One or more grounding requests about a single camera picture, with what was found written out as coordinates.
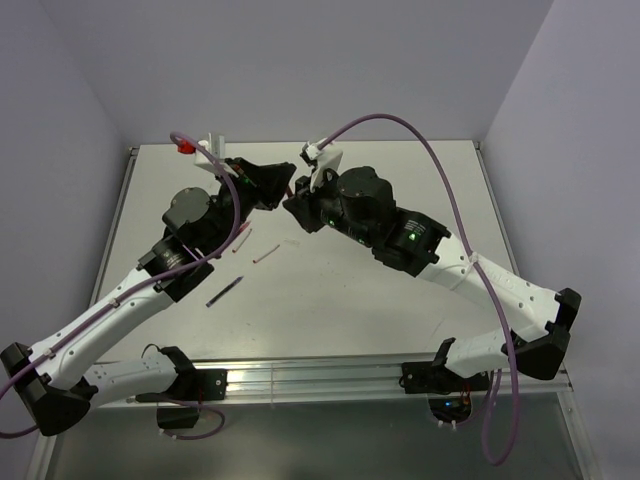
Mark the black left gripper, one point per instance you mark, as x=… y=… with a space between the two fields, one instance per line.
x=265 y=185

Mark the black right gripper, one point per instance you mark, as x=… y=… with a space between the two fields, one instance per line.
x=304 y=208

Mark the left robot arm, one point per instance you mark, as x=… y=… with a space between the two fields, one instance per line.
x=59 y=380

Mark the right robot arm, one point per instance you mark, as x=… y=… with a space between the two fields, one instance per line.
x=360 y=204

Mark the pink pen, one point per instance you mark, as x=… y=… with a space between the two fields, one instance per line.
x=244 y=227

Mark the purple pen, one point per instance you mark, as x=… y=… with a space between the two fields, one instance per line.
x=228 y=288

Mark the white red marker upper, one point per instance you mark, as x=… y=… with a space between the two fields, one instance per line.
x=243 y=240

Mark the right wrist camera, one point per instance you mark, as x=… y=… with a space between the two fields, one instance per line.
x=319 y=160

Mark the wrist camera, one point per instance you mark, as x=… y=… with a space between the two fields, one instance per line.
x=213 y=143
x=319 y=160

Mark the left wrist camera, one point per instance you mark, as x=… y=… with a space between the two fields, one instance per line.
x=213 y=143

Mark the aluminium rail frame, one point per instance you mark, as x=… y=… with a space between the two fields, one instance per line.
x=313 y=339

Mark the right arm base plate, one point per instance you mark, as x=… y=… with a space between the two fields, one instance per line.
x=424 y=378

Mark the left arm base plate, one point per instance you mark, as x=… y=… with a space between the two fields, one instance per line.
x=198 y=385

